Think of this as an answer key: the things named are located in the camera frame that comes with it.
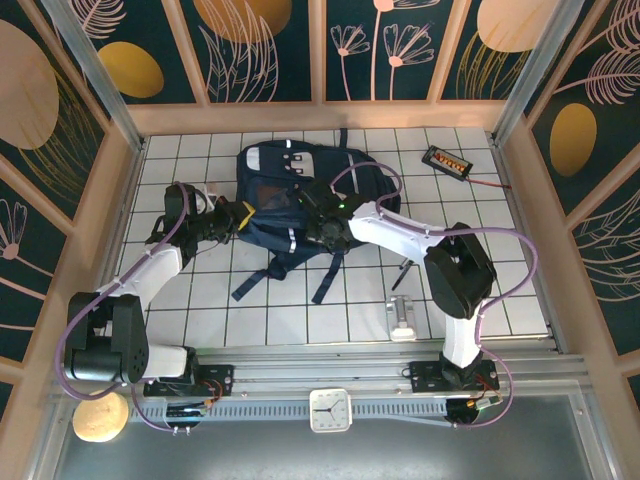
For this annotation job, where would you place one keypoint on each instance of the white square clock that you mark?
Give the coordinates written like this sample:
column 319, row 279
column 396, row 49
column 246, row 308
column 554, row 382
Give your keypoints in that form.
column 331, row 410

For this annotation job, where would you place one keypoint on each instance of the black device orange display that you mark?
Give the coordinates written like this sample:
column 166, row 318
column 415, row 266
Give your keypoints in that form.
column 446, row 161

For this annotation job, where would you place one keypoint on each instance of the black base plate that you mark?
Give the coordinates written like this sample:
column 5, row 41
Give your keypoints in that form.
column 425, row 375
column 222, row 380

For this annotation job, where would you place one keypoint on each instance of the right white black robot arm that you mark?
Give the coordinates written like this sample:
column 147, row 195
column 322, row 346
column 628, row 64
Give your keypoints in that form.
column 390, row 235

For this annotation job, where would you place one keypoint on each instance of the round yellow sponge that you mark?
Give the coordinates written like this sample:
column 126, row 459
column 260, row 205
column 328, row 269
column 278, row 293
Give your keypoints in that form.
column 100, row 420

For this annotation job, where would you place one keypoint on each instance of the navy blue backpack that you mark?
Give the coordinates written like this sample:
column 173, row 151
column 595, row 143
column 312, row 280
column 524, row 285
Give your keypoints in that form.
column 270, row 235

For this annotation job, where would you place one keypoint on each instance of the aluminium mounting rail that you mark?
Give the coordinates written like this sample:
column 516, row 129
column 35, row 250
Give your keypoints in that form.
column 320, row 372

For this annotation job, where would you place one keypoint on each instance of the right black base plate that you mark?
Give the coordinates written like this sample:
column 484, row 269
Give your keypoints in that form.
column 425, row 375

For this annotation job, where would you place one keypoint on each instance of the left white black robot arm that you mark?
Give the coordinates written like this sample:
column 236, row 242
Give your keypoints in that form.
column 150, row 275

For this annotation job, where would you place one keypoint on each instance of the left controller circuit board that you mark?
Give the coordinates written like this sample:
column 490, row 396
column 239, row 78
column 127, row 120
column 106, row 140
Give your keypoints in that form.
column 187, row 410

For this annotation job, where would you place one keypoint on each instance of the black pen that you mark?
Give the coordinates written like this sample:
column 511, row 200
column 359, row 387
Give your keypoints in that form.
column 400, row 280

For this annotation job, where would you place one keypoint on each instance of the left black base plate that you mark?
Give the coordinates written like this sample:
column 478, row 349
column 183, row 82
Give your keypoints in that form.
column 222, row 380

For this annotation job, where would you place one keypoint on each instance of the aluminium frame post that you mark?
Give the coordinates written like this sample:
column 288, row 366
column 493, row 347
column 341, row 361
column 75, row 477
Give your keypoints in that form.
column 535, row 70
column 95, row 75

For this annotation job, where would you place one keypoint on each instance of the controller circuit board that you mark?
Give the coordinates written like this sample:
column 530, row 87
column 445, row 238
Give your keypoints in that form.
column 482, row 402
column 187, row 410

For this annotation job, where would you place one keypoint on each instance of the right controller circuit board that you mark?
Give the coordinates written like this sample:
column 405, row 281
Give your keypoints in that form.
column 482, row 402

